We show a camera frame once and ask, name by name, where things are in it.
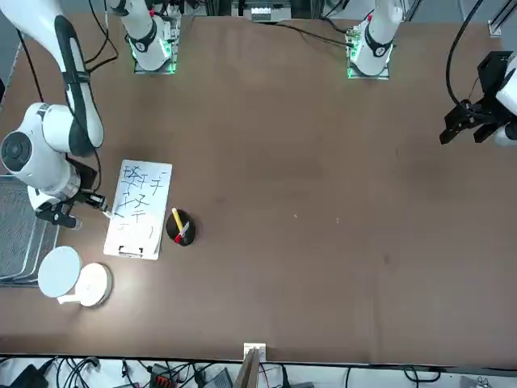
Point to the yellow marker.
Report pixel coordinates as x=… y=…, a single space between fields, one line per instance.
x=176 y=218

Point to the white round desk lamp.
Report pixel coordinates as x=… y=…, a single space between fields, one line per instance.
x=58 y=271

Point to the metal mesh tray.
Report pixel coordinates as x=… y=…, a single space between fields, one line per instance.
x=53 y=238
x=43 y=238
x=16 y=242

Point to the white A4 paper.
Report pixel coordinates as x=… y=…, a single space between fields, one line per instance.
x=155 y=210

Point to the white marker with red cap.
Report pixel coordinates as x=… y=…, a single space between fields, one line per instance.
x=178 y=239

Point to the white clipboard with metal clip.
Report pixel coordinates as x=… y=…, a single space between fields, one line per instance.
x=151 y=255

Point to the aluminium frame profile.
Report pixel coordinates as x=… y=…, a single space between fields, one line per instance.
x=494 y=26

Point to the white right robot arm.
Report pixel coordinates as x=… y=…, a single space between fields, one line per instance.
x=48 y=169

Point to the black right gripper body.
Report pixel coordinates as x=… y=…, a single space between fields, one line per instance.
x=87 y=180

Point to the grey digital display box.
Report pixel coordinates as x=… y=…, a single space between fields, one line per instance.
x=260 y=12

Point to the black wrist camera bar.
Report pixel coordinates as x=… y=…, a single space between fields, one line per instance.
x=60 y=218

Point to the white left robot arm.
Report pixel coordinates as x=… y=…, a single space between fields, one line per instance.
x=379 y=32

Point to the black mesh pen holder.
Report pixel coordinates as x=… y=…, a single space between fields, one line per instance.
x=192 y=238

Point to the black and red device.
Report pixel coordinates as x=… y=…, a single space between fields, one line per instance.
x=161 y=380

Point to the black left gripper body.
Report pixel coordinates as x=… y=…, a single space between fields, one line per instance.
x=494 y=72

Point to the black power adapter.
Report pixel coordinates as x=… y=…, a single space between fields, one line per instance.
x=28 y=378

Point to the aluminium profile post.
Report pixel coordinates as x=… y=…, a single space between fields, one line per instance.
x=254 y=351

